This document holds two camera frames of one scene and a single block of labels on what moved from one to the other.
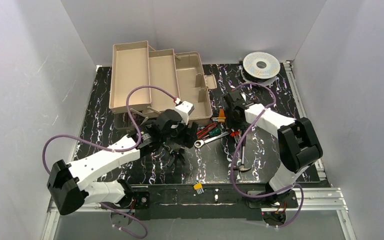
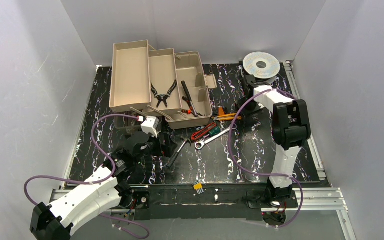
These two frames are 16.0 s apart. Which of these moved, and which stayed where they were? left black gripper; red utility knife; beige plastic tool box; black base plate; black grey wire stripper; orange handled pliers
Moved: black grey wire stripper; left black gripper; orange handled pliers
Stayed: beige plastic tool box; red utility knife; black base plate
